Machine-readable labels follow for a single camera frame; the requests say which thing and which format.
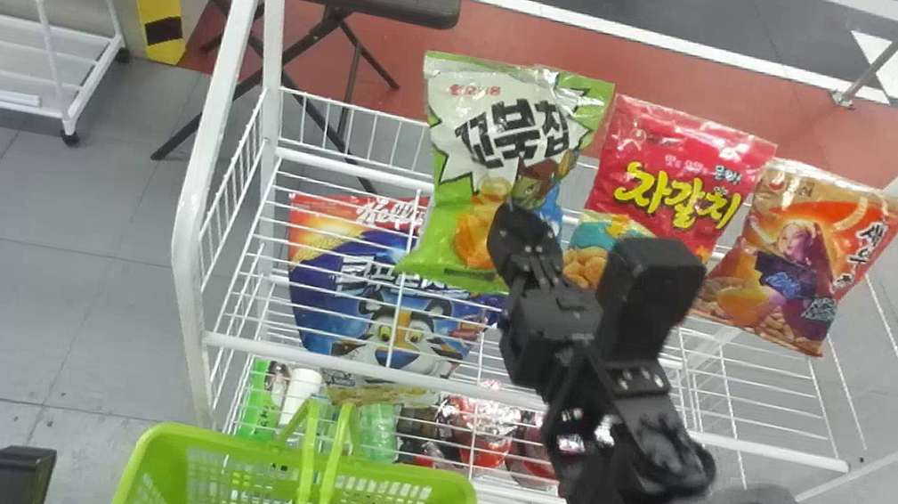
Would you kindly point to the yellow black striped post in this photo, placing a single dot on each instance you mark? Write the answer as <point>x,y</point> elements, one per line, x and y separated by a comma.
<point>157,16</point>

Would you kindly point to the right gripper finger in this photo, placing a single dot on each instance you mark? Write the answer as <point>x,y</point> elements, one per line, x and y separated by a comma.
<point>549,259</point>
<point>512,239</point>

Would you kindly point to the white bottle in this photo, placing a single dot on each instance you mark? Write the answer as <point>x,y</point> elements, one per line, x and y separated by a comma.
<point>300,395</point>

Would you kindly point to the orange snack packet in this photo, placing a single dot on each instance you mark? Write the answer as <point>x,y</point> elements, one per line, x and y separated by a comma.
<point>809,255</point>

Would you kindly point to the green bottle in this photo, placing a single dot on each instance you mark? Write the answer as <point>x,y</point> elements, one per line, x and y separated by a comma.
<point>261,403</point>
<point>379,435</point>

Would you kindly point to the green snack packet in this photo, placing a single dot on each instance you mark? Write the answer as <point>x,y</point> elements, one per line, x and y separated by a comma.
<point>485,140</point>

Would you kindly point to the blue cereal bag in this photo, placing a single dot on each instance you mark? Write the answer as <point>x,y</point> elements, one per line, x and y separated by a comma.
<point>370,294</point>

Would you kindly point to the green basket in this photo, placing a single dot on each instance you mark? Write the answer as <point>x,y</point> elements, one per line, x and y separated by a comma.
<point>214,485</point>

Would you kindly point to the red snack packet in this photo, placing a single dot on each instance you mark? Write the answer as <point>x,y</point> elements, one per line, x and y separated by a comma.
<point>478,437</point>
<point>678,171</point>
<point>536,455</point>

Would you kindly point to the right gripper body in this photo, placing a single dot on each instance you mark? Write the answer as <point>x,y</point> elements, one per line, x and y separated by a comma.
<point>549,331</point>

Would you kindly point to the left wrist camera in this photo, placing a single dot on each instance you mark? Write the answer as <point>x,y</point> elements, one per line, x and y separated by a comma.
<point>16,479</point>

